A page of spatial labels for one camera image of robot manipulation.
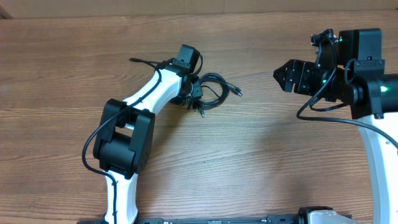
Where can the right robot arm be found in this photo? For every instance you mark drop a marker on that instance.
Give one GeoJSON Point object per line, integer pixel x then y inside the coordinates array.
{"type": "Point", "coordinates": [347, 84]}

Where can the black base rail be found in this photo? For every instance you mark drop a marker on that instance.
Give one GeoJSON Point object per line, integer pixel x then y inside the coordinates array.
{"type": "Point", "coordinates": [283, 219]}

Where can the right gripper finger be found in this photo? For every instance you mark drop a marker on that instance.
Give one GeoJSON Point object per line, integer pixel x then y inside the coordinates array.
{"type": "Point", "coordinates": [284, 71]}
{"type": "Point", "coordinates": [285, 81]}

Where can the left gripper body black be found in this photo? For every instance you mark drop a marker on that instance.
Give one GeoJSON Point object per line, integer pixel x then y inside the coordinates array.
{"type": "Point", "coordinates": [193, 90]}

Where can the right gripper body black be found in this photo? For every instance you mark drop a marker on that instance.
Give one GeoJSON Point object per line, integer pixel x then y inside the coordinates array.
{"type": "Point", "coordinates": [308, 81]}

